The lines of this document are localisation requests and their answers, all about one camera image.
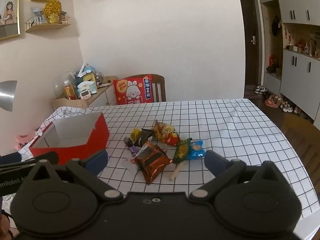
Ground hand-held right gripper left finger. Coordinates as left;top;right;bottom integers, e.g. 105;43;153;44
19;149;124;202

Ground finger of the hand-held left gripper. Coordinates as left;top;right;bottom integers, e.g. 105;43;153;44
0;151;60;166

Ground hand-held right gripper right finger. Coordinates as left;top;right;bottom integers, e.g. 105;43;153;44
189;150;292;202

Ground blue snack packet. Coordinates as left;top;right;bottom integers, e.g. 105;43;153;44
187;140;206;160

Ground red cardboard box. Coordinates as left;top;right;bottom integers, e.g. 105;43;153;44
29;112;110;166

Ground small white pink wrapper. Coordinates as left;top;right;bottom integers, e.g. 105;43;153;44
121;158;138;173

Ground green snack packet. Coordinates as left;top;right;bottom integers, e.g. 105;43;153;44
172;138;193;165

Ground purple candy packet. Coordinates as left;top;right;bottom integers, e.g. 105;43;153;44
124;137;140;158

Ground beige sausage stick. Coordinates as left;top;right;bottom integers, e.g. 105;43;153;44
169;162;187;181

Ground clear snack packet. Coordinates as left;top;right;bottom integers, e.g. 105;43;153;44
135;141;153;158

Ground black snack packet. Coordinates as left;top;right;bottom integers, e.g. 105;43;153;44
139;128;156;147

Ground shiny brown red snack packet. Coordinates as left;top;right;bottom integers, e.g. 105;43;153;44
133;145;173;185

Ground pink printed bag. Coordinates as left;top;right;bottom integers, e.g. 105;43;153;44
15;131;42;152

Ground white checkered tablecloth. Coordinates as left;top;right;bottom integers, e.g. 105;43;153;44
19;98;320;240

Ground light wooden side cabinet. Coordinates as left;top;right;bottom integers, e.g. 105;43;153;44
52;76;118;110

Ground silver desk lamp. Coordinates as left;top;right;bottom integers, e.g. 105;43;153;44
0;80;17;112

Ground orange drink bottle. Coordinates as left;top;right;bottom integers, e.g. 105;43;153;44
63;79;77;100

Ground red rabbit print pillow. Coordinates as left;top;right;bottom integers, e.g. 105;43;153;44
113;74;153;105

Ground pink slippers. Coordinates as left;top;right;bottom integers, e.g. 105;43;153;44
264;97;283;108

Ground brown wooden chair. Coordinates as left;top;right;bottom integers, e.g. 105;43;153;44
124;74;166;103

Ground dark wooden door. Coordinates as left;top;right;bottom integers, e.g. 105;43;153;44
239;0;260;99

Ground grey wardrobe cabinet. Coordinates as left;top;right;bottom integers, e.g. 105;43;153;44
257;0;320;124

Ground small photo card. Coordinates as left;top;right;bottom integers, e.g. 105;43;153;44
30;7;47;23

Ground golden flower ornament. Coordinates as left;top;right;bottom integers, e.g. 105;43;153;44
43;0;62;24

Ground black hanging bag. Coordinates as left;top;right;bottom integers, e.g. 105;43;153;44
272;16;282;37

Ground large gold framed poster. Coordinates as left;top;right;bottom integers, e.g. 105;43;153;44
0;0;22;41

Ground wooden wall shelf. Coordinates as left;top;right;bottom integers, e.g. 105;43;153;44
25;16;71;33

